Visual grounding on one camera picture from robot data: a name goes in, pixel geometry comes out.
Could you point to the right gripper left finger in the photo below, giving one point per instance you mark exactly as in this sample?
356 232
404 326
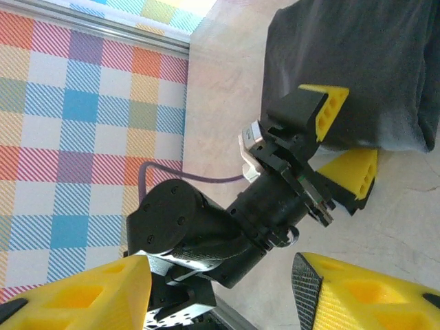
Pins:
75 295

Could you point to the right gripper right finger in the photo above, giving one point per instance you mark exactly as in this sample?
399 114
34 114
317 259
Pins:
361 295

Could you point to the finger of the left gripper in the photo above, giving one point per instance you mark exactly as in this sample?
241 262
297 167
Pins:
302 110
357 172

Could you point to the dark grey t-shirt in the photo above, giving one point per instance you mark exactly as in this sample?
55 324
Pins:
361 44

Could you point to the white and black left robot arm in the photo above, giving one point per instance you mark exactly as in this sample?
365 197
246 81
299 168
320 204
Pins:
185 295

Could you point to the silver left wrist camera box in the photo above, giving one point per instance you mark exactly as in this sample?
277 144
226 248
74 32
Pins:
252 135

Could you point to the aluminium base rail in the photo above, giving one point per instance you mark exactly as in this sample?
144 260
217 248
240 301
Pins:
237 318

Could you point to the aluminium frame post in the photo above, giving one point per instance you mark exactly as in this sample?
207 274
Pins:
103 29

